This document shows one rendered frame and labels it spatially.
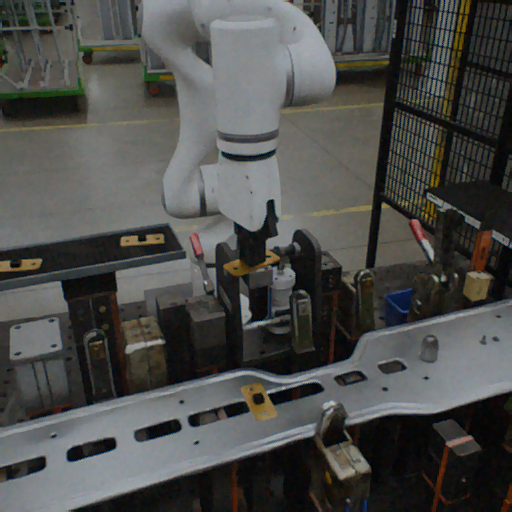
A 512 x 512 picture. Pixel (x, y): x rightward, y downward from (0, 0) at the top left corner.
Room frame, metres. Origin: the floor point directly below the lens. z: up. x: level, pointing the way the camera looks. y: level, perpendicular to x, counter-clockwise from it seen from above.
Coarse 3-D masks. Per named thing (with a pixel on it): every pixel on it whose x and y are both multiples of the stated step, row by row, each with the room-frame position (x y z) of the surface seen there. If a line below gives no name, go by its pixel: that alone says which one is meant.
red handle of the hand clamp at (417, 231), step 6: (414, 222) 1.11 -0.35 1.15; (414, 228) 1.10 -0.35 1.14; (420, 228) 1.09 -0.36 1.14; (414, 234) 1.09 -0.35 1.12; (420, 234) 1.08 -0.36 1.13; (420, 240) 1.07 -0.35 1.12; (426, 240) 1.07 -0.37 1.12; (420, 246) 1.07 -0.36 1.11; (426, 246) 1.06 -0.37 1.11; (426, 252) 1.05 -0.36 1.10; (432, 252) 1.05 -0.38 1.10; (426, 258) 1.05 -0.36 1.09; (432, 258) 1.04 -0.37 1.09; (432, 264) 1.03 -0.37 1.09; (444, 276) 1.00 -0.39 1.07; (444, 282) 1.00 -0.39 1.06
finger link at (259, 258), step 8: (256, 240) 0.70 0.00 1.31; (264, 240) 0.71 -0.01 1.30; (248, 248) 0.71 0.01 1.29; (256, 248) 0.71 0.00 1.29; (264, 248) 0.73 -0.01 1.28; (248, 256) 0.71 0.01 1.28; (256, 256) 0.71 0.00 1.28; (264, 256) 0.72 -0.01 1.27; (248, 264) 0.71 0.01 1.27; (256, 264) 0.72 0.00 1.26
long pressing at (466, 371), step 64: (448, 320) 0.94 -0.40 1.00; (192, 384) 0.75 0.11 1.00; (320, 384) 0.75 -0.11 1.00; (384, 384) 0.75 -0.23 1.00; (448, 384) 0.75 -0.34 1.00; (0, 448) 0.61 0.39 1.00; (64, 448) 0.61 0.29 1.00; (128, 448) 0.61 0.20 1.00; (192, 448) 0.61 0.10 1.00; (256, 448) 0.61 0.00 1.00
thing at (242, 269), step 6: (270, 252) 0.76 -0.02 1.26; (246, 258) 0.73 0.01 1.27; (270, 258) 0.74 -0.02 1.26; (276, 258) 0.74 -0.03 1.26; (228, 264) 0.73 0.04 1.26; (234, 264) 0.73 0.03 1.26; (240, 264) 0.72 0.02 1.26; (246, 264) 0.72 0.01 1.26; (264, 264) 0.72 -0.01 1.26; (270, 264) 0.73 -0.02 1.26; (228, 270) 0.71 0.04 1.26; (234, 270) 0.71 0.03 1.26; (240, 270) 0.71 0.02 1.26; (246, 270) 0.71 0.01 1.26; (252, 270) 0.71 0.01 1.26; (234, 276) 0.70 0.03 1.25
